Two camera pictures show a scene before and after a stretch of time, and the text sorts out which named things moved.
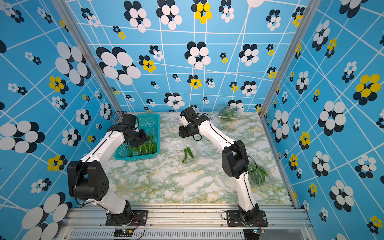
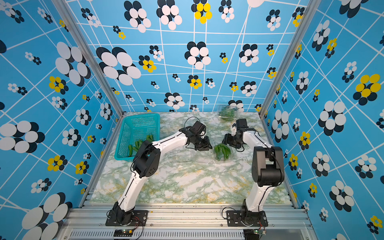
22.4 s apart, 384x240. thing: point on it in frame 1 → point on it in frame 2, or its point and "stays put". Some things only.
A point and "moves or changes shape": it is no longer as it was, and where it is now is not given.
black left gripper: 145,137 → 206,146
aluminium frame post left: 90,54 stays put
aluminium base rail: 186,221 stays put
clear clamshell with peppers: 258,175 moves or changes shape
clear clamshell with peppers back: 228,113 stays put
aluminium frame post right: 312,6 stays put
